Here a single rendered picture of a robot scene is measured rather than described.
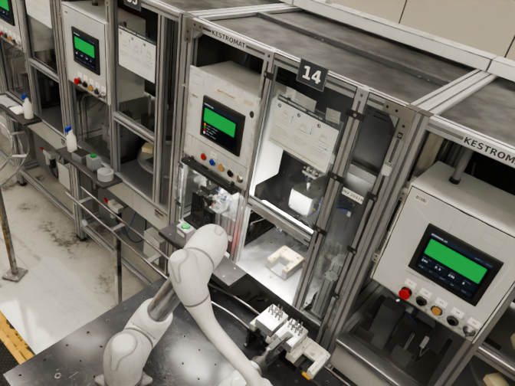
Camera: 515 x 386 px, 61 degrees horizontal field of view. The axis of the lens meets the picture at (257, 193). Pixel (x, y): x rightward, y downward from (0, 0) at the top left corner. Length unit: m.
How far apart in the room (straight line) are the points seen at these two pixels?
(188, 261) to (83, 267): 2.17
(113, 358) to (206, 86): 1.21
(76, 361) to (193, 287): 0.90
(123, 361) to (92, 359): 0.33
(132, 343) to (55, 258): 1.87
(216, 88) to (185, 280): 0.89
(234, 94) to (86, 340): 1.33
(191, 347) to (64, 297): 1.39
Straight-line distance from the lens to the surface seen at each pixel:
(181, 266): 1.48
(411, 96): 1.70
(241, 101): 1.90
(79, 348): 2.29
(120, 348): 1.93
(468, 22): 5.16
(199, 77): 2.05
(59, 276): 3.56
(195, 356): 2.24
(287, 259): 2.34
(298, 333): 2.07
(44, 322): 3.30
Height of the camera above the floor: 2.52
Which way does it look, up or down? 34 degrees down
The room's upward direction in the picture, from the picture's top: 11 degrees clockwise
